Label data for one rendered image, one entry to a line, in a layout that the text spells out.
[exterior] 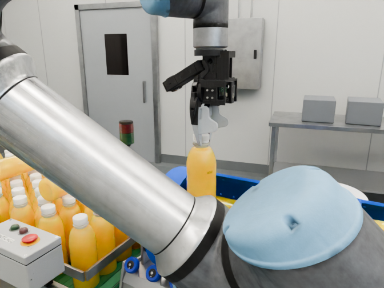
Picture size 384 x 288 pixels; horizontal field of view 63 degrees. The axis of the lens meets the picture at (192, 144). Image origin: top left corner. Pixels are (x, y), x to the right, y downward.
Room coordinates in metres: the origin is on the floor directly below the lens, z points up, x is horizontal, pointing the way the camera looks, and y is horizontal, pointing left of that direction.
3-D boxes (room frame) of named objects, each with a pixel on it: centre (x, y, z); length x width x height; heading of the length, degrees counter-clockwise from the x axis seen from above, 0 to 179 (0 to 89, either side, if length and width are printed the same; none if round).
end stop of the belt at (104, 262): (0.90, 0.19, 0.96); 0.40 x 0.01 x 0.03; 152
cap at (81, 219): (0.77, 0.30, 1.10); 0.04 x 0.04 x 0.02
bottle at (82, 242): (0.77, 0.30, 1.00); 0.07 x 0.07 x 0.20
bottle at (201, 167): (0.73, -0.02, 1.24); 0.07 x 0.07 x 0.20
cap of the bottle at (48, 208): (0.83, 0.42, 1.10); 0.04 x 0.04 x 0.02
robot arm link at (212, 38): (0.72, -0.04, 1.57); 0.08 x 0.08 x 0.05
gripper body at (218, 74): (0.71, -0.05, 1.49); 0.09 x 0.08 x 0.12; 62
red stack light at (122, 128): (1.36, 0.29, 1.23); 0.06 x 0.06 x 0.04
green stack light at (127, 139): (1.36, 0.29, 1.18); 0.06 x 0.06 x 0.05
